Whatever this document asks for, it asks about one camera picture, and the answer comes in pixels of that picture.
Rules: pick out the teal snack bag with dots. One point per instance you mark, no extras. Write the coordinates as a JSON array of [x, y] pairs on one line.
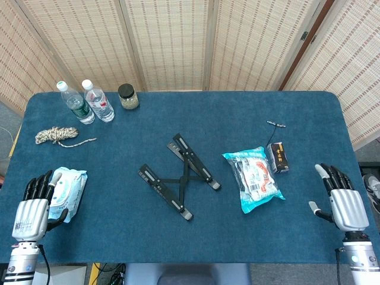
[[255, 178]]

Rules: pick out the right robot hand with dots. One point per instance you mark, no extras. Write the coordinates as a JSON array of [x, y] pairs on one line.
[[348, 207]]

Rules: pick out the glass jar black lid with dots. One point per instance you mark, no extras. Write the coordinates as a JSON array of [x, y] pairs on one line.
[[128, 98]]

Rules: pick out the red label water bottle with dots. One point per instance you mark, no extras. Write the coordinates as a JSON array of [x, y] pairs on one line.
[[101, 105]]

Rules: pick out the black folding laptop stand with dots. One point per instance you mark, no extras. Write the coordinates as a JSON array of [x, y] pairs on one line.
[[184, 175]]

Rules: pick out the grey sneaker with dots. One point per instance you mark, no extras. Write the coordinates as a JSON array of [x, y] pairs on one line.
[[372, 190]]

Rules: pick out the blue felt table mat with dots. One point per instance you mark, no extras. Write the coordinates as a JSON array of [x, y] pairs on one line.
[[178, 124]]

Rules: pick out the green label water bottle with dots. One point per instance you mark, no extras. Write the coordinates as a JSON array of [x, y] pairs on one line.
[[80, 108]]

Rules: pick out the small black carton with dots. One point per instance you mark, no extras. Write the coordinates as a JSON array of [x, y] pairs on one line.
[[278, 157]]

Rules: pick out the light blue wet wipes pack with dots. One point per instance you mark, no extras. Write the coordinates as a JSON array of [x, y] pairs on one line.
[[69, 187]]

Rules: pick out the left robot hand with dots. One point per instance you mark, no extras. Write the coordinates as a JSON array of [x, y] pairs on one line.
[[31, 215]]

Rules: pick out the black screen hinge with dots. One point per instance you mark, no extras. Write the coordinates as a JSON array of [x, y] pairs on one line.
[[304, 36], [313, 39]]

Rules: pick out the bamboo folding screen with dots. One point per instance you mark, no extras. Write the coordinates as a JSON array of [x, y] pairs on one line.
[[166, 44]]

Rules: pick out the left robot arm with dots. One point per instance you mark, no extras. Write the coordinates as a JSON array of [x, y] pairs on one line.
[[20, 264]]

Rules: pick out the white box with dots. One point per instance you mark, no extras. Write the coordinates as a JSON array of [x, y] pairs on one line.
[[65, 274]]

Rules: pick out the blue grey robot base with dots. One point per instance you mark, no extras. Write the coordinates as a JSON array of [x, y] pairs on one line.
[[187, 274]]

